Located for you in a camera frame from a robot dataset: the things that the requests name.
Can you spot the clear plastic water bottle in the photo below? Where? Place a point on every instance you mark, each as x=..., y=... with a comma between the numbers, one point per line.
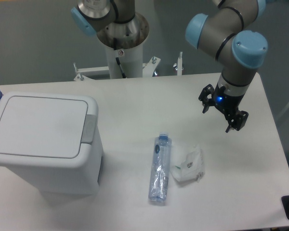
x=160, y=168

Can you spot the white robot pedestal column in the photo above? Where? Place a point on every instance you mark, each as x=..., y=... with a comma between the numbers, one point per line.
x=125, y=41

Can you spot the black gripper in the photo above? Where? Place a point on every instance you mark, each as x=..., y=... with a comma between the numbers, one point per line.
x=226, y=104

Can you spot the grey lid push button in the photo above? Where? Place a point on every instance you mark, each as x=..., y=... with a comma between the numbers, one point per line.
x=88, y=129

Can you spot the white trash can body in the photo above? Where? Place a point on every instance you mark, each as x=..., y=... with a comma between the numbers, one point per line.
x=78, y=175

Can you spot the white pedestal base frame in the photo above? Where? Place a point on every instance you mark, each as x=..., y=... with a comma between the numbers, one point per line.
x=118, y=71

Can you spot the second grey robot arm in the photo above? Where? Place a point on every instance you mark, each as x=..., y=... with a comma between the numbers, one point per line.
x=91, y=16

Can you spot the white trash can lid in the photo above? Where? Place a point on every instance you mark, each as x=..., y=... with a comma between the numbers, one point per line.
x=41, y=126

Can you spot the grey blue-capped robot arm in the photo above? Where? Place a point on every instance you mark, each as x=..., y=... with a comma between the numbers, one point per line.
x=241, y=52

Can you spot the white packaged face mask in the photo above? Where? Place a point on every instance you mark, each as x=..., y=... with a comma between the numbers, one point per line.
x=187, y=163

